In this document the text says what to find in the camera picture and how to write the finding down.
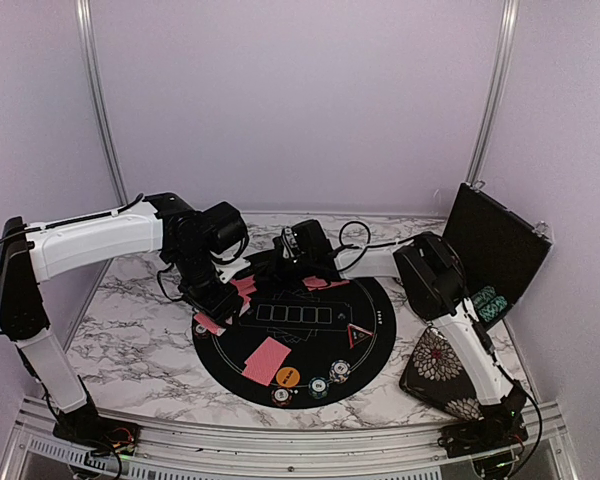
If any floral fabric pouch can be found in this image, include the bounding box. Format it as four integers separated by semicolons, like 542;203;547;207
399;327;483;421

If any blue orange chip stack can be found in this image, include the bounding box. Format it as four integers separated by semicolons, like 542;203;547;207
329;360;351;384

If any red playing card deck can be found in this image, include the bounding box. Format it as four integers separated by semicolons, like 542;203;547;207
193;312;226;336

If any red triangular marker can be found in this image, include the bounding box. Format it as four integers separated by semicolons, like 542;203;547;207
347;323;374;349

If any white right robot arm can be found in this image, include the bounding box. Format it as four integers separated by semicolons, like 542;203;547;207
269;220;529;455

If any orange big blind button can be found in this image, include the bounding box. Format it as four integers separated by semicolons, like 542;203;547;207
275;367;301;388

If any red chip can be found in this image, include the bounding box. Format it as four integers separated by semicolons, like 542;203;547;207
271;387;293;408

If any black poker chip case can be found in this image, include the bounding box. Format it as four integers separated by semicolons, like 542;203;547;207
443;183;552;330

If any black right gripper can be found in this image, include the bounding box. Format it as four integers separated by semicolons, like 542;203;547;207
255;250;315;291

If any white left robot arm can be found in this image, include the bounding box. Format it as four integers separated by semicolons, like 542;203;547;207
0;193;249;447

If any red card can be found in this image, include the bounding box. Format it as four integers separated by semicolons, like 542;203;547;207
302;276;349;291
242;337;291;386
231;276;257;303

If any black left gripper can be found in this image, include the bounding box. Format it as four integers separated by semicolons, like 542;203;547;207
170;245;244;331

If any round black poker mat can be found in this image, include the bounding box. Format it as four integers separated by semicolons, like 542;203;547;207
191;251;397;409

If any green chip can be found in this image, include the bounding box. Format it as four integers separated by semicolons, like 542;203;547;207
308;377;329;399

